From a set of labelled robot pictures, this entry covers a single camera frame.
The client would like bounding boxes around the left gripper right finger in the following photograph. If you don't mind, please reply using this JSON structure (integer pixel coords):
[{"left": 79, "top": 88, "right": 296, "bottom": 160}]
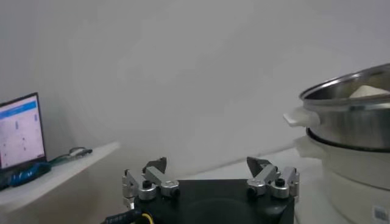
[{"left": 246, "top": 156, "right": 301, "bottom": 203}]

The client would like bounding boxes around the white work table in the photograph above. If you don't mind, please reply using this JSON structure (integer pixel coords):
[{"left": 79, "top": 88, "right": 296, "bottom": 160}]
[{"left": 179, "top": 147, "right": 351, "bottom": 224}]

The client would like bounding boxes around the steel perforated steamer basket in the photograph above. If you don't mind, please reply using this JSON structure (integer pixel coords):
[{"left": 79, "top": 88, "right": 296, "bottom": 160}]
[{"left": 283, "top": 63, "right": 390, "bottom": 152}]

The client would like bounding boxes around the white side table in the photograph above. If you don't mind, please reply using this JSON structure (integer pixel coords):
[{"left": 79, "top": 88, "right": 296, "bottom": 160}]
[{"left": 0, "top": 141, "right": 121, "bottom": 214}]

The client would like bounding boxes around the blue and black device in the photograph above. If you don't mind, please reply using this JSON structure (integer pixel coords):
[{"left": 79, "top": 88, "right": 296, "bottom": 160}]
[{"left": 7, "top": 161, "right": 52, "bottom": 187}]

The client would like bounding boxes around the white electric pot base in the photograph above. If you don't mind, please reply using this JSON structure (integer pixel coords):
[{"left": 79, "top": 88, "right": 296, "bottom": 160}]
[{"left": 294, "top": 129, "right": 390, "bottom": 224}]

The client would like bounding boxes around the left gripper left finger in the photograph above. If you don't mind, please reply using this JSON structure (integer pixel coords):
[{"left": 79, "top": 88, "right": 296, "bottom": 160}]
[{"left": 121, "top": 156, "right": 181, "bottom": 210}]

